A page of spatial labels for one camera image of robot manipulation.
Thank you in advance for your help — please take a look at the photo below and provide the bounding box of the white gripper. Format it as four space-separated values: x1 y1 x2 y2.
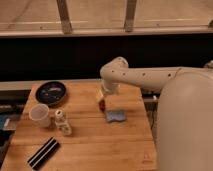
96 85 118 103

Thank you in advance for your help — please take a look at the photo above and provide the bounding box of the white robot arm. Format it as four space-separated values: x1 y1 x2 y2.
98 57 213 171

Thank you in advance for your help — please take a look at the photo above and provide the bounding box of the small red object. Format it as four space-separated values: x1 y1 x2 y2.
99 101 106 111

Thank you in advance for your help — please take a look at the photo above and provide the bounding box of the blue sponge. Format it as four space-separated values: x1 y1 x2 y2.
106 110 126 123

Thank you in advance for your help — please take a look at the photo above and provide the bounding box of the black round plate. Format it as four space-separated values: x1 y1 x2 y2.
35 81 67 106

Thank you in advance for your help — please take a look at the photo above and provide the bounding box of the white plastic cup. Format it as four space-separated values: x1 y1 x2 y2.
29 104 51 127

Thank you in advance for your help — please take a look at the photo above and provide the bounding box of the black striped rectangular block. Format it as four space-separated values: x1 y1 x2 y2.
27 137 60 170

